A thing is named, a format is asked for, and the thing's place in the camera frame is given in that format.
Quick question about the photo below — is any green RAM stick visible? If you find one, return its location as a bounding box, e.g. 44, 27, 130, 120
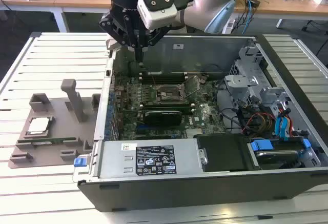
142, 105, 193, 115
18, 137, 78, 145

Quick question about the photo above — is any blue disk carrier handle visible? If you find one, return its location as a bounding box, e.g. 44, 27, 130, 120
250, 139, 274, 155

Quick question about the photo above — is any black plastic shroud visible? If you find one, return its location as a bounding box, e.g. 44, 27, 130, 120
195, 133, 259, 173

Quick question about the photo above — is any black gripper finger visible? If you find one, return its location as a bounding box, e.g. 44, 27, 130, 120
99, 13, 141, 63
140, 26, 170, 63

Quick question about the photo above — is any orange flat wire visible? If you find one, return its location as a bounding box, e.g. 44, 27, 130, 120
286, 117, 295, 139

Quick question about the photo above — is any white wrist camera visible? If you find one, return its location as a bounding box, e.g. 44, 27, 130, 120
136, 0, 178, 30

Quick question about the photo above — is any silver CPU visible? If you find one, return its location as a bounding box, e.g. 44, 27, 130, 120
27, 117, 51, 134

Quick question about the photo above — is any grey parts rack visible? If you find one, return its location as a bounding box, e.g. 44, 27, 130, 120
9, 78, 102, 170

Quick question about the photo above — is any blue flat wire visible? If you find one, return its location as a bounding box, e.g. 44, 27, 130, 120
274, 108, 292, 142

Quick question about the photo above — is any black graphics card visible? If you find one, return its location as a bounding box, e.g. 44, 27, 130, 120
138, 110, 183, 127

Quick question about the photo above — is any green motherboard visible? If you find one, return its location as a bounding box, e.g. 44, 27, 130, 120
110, 73, 229, 141

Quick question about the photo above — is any silver disk bay cage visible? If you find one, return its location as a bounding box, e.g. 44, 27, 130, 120
223, 45, 292, 112

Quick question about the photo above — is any blue case latch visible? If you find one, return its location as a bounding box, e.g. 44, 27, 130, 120
73, 158, 87, 169

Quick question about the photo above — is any dark disk drive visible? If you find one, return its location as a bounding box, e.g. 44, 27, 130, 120
255, 150, 299, 170

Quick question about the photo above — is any grey case handle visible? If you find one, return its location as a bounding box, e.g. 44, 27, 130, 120
106, 38, 119, 52

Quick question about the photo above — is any red yellow wire bundle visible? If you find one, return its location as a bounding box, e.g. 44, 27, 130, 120
242, 113, 276, 134

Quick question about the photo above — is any black wire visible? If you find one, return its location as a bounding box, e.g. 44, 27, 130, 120
217, 80, 244, 134

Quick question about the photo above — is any black PC case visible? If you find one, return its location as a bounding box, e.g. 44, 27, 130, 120
72, 33, 328, 213

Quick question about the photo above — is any silver power supply unit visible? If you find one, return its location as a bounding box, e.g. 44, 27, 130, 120
98, 139, 203, 180

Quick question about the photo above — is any blue hanging cable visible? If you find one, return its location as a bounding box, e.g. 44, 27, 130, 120
244, 0, 256, 34

